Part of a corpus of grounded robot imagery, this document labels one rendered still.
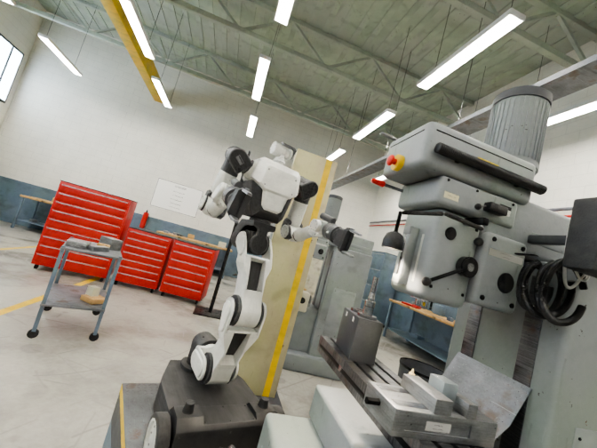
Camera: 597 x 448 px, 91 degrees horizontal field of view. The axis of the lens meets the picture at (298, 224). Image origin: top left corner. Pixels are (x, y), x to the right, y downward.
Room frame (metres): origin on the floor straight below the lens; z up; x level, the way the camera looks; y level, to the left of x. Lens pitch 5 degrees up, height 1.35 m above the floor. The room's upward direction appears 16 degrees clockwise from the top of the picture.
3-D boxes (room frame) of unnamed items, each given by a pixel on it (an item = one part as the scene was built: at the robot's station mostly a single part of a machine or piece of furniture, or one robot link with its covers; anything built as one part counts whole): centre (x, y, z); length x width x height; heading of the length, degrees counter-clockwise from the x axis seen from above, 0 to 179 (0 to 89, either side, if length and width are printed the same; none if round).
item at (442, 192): (1.09, -0.55, 1.68); 0.34 x 0.24 x 0.10; 103
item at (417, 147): (1.08, -0.53, 1.81); 0.47 x 0.26 x 0.16; 103
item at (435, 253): (1.08, -0.52, 1.47); 0.21 x 0.19 x 0.32; 13
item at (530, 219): (1.19, -1.00, 1.66); 0.80 x 0.23 x 0.20; 103
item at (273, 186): (1.58, 0.22, 1.63); 0.34 x 0.30 x 0.36; 122
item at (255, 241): (1.61, 0.24, 1.37); 0.28 x 0.13 x 0.18; 32
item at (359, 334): (1.43, -0.41, 1.06); 0.22 x 0.12 x 0.20; 7
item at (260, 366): (2.76, 0.00, 1.15); 0.52 x 0.40 x 2.30; 103
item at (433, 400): (0.90, -0.50, 1.05); 0.15 x 0.06 x 0.04; 14
